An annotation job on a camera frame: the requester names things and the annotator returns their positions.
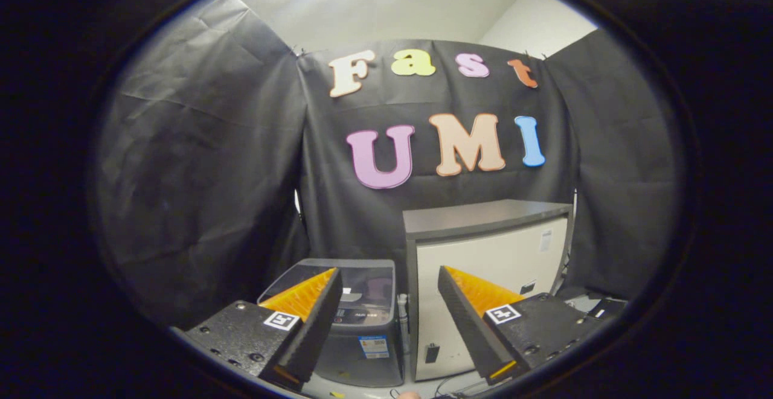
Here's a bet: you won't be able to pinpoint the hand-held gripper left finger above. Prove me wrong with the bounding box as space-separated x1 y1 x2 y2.
181 268 344 392

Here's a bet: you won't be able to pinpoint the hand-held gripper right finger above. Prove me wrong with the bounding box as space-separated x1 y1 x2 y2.
437 266 606 387

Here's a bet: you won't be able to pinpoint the grey washing machine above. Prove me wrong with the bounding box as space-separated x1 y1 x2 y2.
257 258 406 388

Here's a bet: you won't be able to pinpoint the white cabinet with grey top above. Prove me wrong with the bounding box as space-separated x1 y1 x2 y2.
402 199 573 382

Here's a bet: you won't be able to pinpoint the flat black box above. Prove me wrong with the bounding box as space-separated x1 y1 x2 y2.
587 298 627 322

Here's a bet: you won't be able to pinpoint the black backdrop cloth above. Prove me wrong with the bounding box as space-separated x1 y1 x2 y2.
91 0 683 330

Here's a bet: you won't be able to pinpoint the black floor cables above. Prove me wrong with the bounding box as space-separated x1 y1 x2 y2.
434 375 491 399

